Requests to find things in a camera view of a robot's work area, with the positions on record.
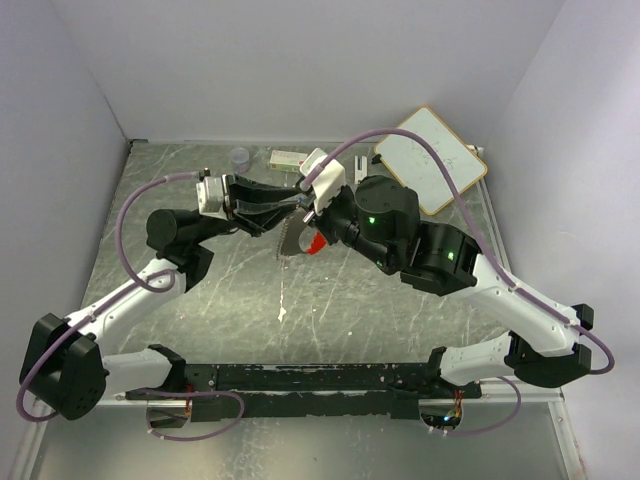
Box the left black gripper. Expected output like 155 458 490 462
192 171 302 245

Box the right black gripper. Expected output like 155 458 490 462
301 183 396 270

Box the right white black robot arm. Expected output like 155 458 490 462
311 175 592 398

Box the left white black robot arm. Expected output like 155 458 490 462
15 170 300 423

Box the clear plastic cup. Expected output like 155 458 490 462
230 147 251 174

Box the white red cardboard box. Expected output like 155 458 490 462
269 150 308 173

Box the white black small device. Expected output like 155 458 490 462
354 156 368 185

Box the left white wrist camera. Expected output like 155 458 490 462
196 176 226 219

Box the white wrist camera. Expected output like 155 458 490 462
196 176 226 219
299 148 347 216

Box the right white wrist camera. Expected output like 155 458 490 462
299 148 347 216

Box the small whiteboard wooden frame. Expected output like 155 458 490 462
374 106 488 216

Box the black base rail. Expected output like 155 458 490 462
124 362 484 422

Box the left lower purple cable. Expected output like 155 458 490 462
132 390 246 442

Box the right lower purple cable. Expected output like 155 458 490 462
429 374 524 437

